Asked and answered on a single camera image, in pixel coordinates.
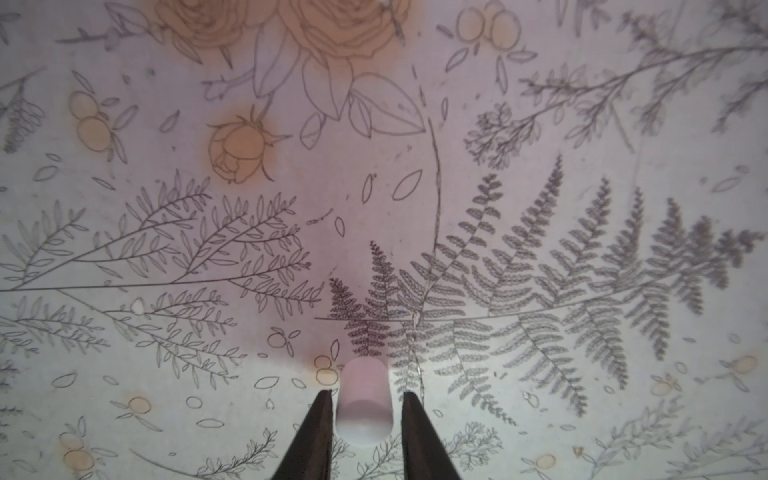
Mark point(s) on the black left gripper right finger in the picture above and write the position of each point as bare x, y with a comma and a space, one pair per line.
424, 456

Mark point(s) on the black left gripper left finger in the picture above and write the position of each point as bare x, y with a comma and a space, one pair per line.
309, 456

